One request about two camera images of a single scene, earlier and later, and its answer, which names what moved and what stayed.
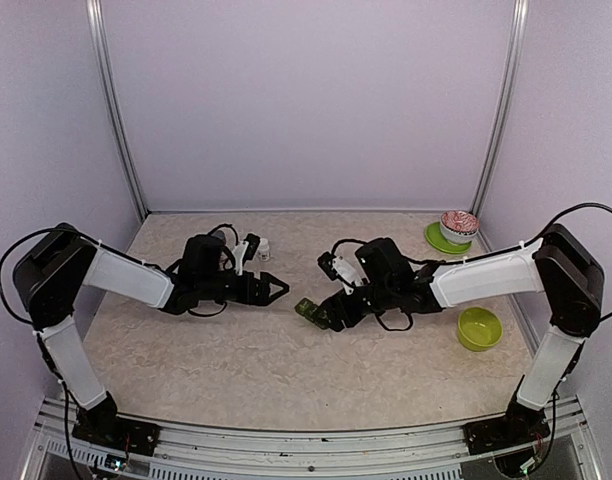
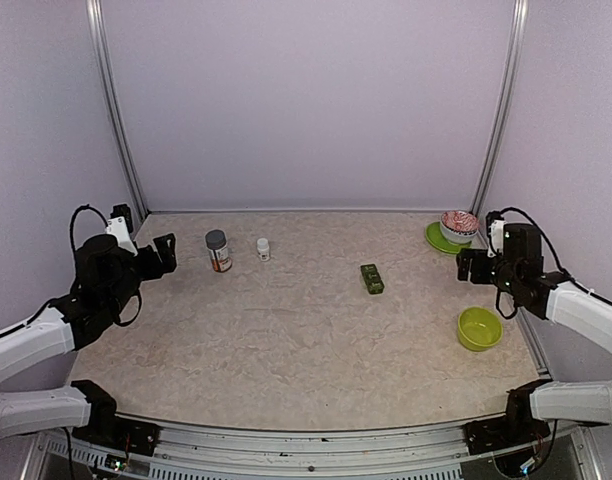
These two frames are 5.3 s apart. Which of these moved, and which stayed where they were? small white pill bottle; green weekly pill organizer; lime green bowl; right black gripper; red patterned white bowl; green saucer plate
Moved: right black gripper; green weekly pill organizer
Stayed: small white pill bottle; lime green bowl; green saucer plate; red patterned white bowl
